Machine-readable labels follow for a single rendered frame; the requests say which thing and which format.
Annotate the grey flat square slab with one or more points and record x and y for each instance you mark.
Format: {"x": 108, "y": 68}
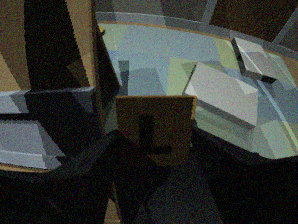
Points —
{"x": 224, "y": 96}
{"x": 252, "y": 61}

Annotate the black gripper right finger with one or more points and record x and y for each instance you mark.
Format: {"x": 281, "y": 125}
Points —
{"x": 244, "y": 185}

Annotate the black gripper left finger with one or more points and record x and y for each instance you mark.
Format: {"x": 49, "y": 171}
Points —
{"x": 75, "y": 193}

